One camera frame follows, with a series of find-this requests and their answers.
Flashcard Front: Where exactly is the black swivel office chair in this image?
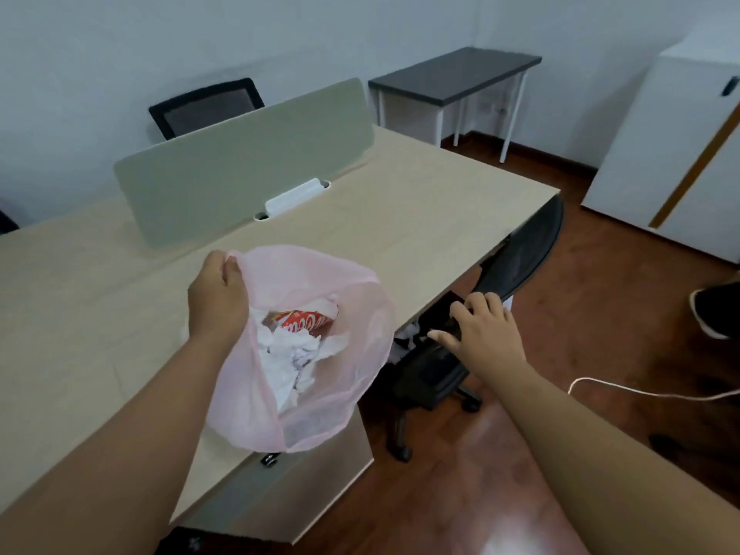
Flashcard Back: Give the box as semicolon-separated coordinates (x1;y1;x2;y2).
384;194;565;463

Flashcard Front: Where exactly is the white cable socket tray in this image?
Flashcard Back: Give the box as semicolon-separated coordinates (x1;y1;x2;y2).
254;177;331;221

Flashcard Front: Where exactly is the person's left forearm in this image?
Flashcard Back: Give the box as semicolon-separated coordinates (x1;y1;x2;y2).
0;335;232;555

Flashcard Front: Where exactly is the black shoe white sole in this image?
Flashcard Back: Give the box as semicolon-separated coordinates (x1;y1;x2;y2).
688;271;740;341

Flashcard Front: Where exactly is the red soda can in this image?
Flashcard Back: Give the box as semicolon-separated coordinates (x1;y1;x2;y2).
270;308;336;337

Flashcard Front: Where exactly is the white cable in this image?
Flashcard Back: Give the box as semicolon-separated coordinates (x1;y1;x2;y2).
567;377;740;402

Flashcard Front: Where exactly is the white cabinet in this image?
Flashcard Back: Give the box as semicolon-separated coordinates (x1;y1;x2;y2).
580;42;740;267

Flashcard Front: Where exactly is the person's right forearm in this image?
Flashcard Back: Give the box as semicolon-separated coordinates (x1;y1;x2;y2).
479;363;740;555

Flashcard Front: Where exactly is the beige under-desk cabinet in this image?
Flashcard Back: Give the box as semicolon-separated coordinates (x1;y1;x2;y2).
170;407;375;545

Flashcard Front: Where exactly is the light wooden table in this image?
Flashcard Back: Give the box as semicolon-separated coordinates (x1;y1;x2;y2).
0;126;560;524

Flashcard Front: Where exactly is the person's right hand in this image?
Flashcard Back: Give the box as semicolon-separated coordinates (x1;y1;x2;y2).
426;291;527;394

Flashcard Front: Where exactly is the person's left hand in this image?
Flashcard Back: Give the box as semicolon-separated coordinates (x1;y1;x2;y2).
187;250;251;353

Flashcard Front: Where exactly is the dark grey side table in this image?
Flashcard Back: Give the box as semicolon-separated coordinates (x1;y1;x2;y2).
368;46;543;164

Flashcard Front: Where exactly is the pink plastic bag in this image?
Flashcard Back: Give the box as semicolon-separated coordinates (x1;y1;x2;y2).
199;244;399;455

